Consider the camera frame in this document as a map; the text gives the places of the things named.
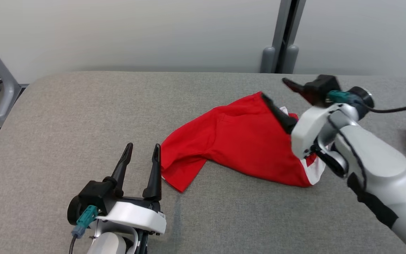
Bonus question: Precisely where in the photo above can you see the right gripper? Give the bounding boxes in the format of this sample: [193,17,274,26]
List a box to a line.
[261,78,359,158]

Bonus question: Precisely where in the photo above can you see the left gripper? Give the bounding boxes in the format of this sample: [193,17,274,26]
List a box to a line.
[99,143,166,235]

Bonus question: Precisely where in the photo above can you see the red white-striped shorts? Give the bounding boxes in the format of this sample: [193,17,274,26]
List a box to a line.
[161,92,327,193]

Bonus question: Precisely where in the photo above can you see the grey fabric sofa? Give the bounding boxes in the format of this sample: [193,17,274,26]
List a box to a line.
[0,72,406,254]

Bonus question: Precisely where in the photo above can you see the teal cable connector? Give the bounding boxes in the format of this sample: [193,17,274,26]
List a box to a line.
[327,90,352,105]
[71,205,98,238]

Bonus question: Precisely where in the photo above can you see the grey partition post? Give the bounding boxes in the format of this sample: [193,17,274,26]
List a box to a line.
[260,0,307,74]

